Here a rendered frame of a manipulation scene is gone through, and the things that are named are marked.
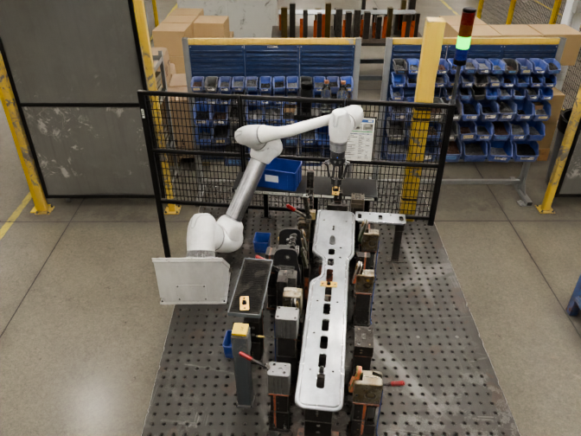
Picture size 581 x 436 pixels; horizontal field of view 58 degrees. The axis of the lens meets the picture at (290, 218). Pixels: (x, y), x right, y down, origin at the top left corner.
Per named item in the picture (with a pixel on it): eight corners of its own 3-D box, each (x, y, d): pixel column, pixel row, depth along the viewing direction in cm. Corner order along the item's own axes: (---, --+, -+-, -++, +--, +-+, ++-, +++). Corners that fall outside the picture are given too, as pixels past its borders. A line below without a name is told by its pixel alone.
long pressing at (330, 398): (349, 413, 198) (350, 411, 197) (290, 407, 200) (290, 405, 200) (354, 212, 312) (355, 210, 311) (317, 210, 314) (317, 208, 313)
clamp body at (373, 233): (376, 285, 301) (382, 237, 282) (355, 284, 303) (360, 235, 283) (376, 275, 309) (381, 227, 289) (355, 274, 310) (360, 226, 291)
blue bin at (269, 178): (295, 192, 323) (295, 173, 316) (248, 185, 330) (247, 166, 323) (302, 179, 336) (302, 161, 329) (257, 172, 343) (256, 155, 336)
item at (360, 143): (373, 163, 330) (377, 117, 313) (336, 161, 332) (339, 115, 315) (373, 161, 332) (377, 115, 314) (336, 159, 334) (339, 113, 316)
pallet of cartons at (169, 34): (225, 115, 679) (219, 32, 620) (163, 113, 682) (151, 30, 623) (237, 82, 778) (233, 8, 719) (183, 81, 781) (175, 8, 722)
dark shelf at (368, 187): (377, 201, 320) (377, 197, 318) (232, 192, 328) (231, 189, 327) (376, 183, 338) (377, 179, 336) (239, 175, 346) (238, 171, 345)
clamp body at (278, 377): (291, 435, 223) (291, 380, 202) (264, 432, 224) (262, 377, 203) (294, 416, 230) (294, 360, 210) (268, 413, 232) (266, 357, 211)
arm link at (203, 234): (180, 251, 291) (181, 212, 295) (202, 254, 306) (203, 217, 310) (201, 249, 282) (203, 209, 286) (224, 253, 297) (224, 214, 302)
